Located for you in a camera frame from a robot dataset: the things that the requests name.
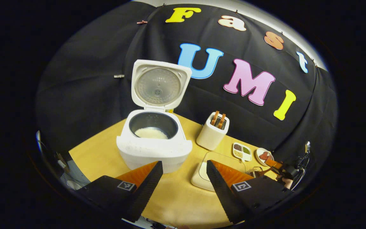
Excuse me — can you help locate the white rice cooker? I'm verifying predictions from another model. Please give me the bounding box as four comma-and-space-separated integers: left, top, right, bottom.
116, 59, 193, 174

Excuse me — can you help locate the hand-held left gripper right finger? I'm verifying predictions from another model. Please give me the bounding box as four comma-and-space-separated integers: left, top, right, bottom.
206, 160, 293, 224

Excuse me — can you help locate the curved metal rail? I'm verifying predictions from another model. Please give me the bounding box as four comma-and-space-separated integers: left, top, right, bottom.
293, 153, 308, 190

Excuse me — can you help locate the clear chopstick holder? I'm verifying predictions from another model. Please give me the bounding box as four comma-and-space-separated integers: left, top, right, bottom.
246, 166, 268, 178

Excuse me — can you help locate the white round plate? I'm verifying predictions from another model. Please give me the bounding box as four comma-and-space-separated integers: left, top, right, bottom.
255, 148, 275, 167

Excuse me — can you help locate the white divided bean dish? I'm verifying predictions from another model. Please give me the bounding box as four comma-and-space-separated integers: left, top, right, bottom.
233, 142, 252, 162

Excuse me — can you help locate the clear box of rice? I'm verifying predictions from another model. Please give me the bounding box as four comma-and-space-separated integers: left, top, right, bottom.
191, 151, 256, 191

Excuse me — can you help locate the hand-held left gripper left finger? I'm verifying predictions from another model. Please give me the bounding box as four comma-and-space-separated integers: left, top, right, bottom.
75, 161, 164, 223

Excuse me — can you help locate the black backdrop cloth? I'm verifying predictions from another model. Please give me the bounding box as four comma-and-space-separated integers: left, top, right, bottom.
36, 3, 337, 178

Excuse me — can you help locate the white toaster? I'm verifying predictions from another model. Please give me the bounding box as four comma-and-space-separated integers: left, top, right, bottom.
196, 111, 230, 151

